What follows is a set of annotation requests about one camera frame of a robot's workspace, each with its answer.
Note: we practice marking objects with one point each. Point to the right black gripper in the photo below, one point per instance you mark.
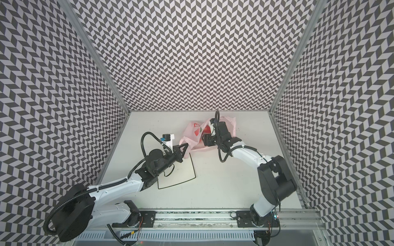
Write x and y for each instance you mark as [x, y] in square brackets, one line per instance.
[219, 129]

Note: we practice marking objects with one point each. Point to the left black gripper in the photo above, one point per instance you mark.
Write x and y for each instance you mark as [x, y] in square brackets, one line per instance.
[177, 152]

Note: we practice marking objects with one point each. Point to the pink plastic bag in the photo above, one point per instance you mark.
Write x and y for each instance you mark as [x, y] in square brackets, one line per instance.
[193, 134]

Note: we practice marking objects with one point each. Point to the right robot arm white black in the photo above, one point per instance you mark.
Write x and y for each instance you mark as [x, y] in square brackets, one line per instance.
[276, 180]

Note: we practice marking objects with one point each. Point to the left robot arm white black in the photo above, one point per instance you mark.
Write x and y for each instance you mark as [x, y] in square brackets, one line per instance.
[89, 207]

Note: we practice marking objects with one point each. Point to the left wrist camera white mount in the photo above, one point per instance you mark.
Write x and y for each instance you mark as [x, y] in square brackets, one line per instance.
[167, 140]

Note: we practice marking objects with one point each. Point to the aluminium rail front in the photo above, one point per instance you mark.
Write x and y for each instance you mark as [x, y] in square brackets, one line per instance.
[228, 219]

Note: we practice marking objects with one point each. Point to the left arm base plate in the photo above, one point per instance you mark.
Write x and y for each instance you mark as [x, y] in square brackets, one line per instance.
[144, 219]

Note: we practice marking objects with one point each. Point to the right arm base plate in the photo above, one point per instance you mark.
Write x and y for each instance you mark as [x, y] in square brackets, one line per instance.
[247, 219]

